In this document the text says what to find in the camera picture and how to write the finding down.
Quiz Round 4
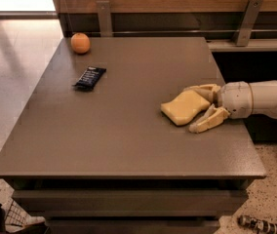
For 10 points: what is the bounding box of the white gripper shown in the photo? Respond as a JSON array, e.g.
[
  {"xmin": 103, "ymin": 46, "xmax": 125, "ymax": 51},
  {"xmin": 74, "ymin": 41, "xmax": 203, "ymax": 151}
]
[{"xmin": 183, "ymin": 82, "xmax": 253, "ymax": 134}]

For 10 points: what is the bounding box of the yellow wavy sponge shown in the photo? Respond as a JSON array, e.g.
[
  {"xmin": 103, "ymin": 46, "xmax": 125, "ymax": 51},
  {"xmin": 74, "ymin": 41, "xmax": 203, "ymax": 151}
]
[{"xmin": 161, "ymin": 90, "xmax": 211, "ymax": 126}]

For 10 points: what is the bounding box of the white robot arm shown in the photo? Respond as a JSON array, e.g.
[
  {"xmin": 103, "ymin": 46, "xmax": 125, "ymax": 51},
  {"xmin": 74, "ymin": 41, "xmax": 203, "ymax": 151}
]
[{"xmin": 186, "ymin": 80, "xmax": 277, "ymax": 133}]

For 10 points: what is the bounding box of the dark blue snack bar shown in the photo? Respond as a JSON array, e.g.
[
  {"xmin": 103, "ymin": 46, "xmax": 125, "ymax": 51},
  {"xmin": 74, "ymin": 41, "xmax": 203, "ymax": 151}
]
[{"xmin": 73, "ymin": 66, "xmax": 106, "ymax": 90}]

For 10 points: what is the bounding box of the grey table with drawers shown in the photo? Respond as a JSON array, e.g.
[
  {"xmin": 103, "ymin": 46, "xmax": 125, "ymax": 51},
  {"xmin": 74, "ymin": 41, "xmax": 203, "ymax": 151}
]
[{"xmin": 0, "ymin": 37, "xmax": 265, "ymax": 234}]

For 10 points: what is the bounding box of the black and white cylinder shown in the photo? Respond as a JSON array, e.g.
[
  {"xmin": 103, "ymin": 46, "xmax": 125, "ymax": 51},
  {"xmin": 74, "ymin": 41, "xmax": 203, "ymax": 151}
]
[{"xmin": 238, "ymin": 215, "xmax": 277, "ymax": 234}]

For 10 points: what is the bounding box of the orange fruit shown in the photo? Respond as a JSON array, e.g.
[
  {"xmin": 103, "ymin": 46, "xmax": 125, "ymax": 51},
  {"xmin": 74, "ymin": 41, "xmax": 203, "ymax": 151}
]
[{"xmin": 70, "ymin": 33, "xmax": 91, "ymax": 54}]

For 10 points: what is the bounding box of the dark bag with mesh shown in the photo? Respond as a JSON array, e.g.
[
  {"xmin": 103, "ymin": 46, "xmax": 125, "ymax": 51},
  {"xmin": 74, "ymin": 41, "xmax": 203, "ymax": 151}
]
[{"xmin": 0, "ymin": 200, "xmax": 51, "ymax": 234}]

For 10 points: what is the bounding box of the horizontal metal rail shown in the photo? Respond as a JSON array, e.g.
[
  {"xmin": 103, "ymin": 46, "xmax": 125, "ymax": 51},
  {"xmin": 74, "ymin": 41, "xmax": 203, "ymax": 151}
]
[{"xmin": 103, "ymin": 29, "xmax": 277, "ymax": 36}]

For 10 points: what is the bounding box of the right metal wall bracket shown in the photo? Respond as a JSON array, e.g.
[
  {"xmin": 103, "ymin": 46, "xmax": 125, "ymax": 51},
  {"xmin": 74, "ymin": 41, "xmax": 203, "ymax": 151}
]
[{"xmin": 234, "ymin": 0, "xmax": 264, "ymax": 47}]

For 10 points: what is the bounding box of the metal wall bracket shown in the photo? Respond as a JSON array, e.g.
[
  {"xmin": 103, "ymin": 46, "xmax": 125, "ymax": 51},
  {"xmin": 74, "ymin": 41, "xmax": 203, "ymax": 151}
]
[
  {"xmin": 234, "ymin": 0, "xmax": 264, "ymax": 47},
  {"xmin": 97, "ymin": 0, "xmax": 113, "ymax": 37}
]

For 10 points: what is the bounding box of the left metal wall bracket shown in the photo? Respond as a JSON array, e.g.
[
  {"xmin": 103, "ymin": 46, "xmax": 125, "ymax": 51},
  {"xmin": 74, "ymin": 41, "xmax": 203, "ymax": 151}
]
[{"xmin": 97, "ymin": 0, "xmax": 113, "ymax": 37}]

